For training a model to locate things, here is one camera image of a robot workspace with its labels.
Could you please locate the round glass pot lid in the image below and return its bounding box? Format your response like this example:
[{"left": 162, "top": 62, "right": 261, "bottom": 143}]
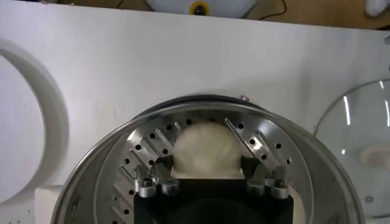
[{"left": 313, "top": 79, "right": 390, "bottom": 219}]

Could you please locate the white steamed baozi bun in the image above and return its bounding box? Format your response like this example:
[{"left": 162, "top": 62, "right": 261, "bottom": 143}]
[{"left": 170, "top": 119, "right": 245, "bottom": 180}]

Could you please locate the white electric cooker base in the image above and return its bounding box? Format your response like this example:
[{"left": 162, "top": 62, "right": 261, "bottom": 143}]
[{"left": 34, "top": 93, "right": 268, "bottom": 224}]

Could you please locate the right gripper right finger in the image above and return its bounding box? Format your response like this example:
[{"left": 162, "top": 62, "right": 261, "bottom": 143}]
[{"left": 240, "top": 155, "right": 290, "bottom": 200}]

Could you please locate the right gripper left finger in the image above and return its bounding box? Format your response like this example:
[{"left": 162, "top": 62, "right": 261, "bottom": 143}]
[{"left": 133, "top": 154, "right": 181, "bottom": 199}]

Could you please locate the stainless steel steamer basket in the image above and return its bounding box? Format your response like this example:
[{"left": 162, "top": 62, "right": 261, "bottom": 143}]
[{"left": 50, "top": 99, "right": 366, "bottom": 224}]

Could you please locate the large white plate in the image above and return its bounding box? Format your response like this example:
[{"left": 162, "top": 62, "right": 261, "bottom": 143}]
[{"left": 0, "top": 38, "right": 69, "bottom": 205}]

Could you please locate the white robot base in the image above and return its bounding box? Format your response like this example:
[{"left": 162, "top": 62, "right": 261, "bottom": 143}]
[{"left": 144, "top": 0, "right": 260, "bottom": 19}]

